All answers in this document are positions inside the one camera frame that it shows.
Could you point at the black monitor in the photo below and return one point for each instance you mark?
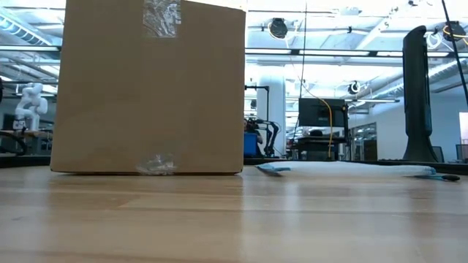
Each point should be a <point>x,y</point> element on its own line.
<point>318,112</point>

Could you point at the black background robot arm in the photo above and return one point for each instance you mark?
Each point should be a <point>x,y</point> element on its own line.
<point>272,137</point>

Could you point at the black desk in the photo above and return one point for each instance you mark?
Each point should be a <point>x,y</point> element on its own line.
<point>318,144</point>

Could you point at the wheeled grey workbench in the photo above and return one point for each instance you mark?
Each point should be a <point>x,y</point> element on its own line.
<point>33,135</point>

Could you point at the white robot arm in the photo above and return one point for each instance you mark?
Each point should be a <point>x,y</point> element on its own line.
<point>31,106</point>

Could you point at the brown cardboard shipping box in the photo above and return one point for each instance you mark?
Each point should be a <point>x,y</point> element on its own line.
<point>146,95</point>

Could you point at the person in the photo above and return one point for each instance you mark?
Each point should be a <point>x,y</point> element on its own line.
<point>252,126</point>

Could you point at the blue tote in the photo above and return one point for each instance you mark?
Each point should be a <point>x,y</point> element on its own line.
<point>250,144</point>

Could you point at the black slanted frame strut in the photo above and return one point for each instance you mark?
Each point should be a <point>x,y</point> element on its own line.
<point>455,47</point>

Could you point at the blue and white bubble mailer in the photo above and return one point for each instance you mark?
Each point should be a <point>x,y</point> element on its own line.
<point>347,169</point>

